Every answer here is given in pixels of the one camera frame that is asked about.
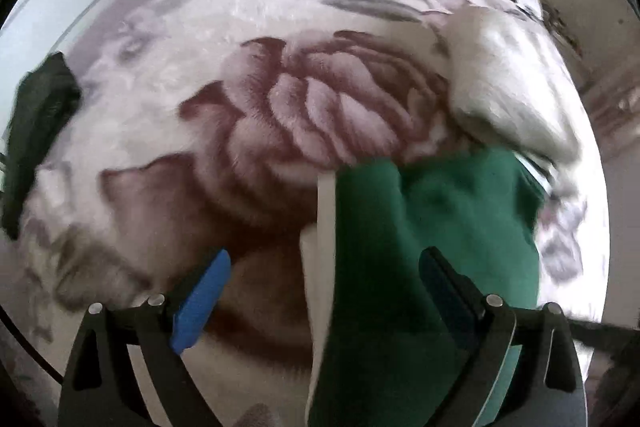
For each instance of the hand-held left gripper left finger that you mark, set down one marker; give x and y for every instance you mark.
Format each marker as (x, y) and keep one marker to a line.
(200, 302)

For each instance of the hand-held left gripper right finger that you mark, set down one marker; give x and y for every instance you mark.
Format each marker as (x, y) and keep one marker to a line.
(447, 302)

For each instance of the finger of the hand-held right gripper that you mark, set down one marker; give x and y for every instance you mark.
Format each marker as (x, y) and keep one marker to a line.
(605, 329)

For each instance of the green varsity jacket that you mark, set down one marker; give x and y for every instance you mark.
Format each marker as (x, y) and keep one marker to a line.
(390, 257)

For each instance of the purple floral blanket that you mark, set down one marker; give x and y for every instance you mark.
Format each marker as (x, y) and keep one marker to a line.
(210, 107)

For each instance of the white folded knit garment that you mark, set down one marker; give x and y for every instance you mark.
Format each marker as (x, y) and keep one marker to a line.
(505, 92)

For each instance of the dark cloth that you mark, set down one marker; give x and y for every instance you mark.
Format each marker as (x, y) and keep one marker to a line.
(37, 137)

